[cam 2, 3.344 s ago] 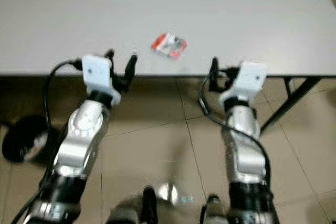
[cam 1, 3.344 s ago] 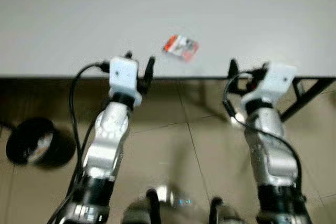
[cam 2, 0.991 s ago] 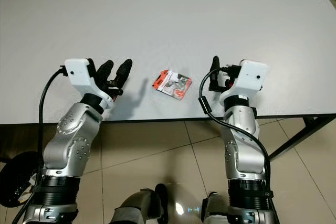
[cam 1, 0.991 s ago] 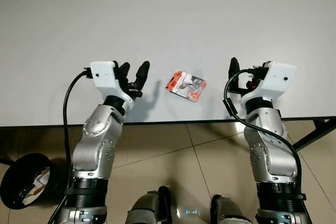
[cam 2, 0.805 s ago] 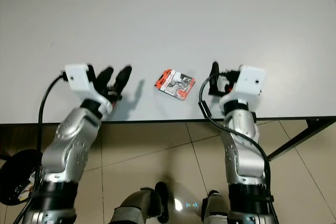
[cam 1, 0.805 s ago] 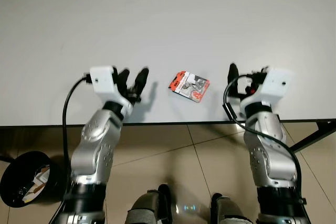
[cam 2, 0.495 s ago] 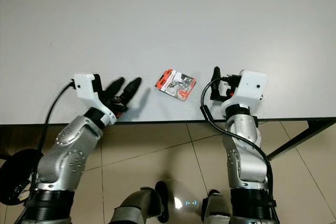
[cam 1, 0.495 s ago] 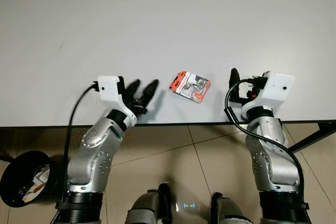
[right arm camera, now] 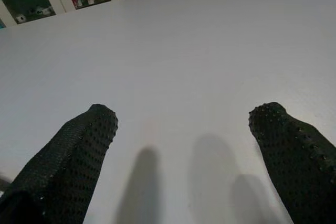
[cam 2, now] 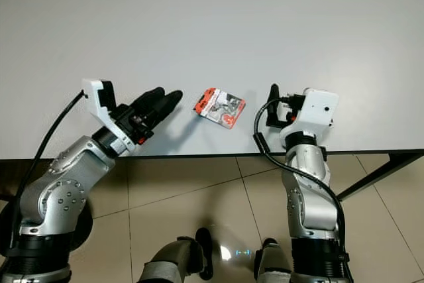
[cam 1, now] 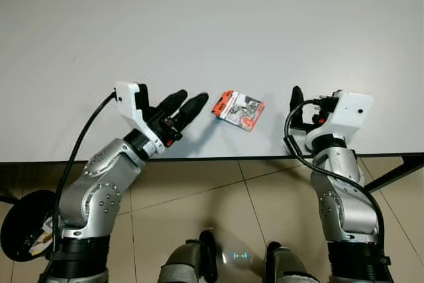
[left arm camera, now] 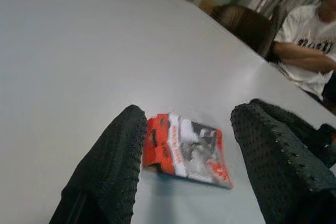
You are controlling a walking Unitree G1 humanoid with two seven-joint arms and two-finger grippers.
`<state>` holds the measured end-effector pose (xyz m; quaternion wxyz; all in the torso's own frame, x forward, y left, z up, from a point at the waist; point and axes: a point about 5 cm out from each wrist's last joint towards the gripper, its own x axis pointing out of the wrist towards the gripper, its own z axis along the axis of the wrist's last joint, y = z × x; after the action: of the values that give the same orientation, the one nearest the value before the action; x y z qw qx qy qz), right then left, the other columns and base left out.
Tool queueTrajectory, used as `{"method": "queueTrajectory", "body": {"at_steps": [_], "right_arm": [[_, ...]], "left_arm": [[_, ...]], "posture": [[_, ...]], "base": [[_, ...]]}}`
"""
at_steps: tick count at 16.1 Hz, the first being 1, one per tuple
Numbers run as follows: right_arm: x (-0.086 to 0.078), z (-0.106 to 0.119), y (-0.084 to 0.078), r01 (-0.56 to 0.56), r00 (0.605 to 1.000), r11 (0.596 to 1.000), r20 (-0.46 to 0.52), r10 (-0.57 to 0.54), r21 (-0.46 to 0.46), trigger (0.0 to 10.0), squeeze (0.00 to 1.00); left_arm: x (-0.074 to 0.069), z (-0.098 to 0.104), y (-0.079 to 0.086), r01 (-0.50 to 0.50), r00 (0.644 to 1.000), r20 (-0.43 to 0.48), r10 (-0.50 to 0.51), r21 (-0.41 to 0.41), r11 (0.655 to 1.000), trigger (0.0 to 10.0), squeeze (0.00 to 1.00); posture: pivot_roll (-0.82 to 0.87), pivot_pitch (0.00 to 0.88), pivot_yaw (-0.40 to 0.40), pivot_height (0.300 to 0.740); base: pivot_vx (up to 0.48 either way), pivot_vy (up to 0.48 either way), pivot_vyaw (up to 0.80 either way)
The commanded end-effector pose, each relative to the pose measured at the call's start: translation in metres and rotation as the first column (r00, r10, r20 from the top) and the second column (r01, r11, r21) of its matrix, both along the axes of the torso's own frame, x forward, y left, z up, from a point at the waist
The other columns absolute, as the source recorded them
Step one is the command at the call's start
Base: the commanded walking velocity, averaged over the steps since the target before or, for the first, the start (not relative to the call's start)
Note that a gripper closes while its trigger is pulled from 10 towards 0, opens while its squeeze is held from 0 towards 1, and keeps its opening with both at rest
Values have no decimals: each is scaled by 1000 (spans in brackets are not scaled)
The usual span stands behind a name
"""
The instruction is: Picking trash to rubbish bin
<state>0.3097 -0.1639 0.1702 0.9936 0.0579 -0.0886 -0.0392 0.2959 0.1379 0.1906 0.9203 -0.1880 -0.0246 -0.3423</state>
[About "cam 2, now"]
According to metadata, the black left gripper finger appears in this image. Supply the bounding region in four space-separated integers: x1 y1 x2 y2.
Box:
129 87 166 116
144 90 184 129

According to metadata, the red work gloves package card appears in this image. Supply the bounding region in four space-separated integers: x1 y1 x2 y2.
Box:
193 87 247 130

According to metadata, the grey left robot leg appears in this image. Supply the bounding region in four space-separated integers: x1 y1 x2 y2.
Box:
138 227 214 283

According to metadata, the grey robot leg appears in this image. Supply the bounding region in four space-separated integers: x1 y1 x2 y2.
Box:
138 227 214 283
252 237 291 283

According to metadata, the grey right robot leg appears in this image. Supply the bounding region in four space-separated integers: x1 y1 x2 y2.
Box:
252 237 291 283

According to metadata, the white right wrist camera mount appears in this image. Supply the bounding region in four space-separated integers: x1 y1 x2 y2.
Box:
280 88 341 148

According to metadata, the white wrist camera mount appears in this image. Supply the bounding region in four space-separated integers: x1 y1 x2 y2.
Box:
81 79 134 154
280 88 341 148

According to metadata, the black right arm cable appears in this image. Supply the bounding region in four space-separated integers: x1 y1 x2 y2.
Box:
252 97 349 260

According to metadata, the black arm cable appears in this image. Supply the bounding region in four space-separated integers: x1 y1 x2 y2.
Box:
24 90 85 234
252 97 349 260

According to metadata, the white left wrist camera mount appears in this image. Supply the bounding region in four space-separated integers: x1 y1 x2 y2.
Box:
81 79 134 154

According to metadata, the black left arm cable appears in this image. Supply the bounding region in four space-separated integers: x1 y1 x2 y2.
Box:
24 90 85 234

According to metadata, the black metal table frame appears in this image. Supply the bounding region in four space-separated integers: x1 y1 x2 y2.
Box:
337 152 424 202

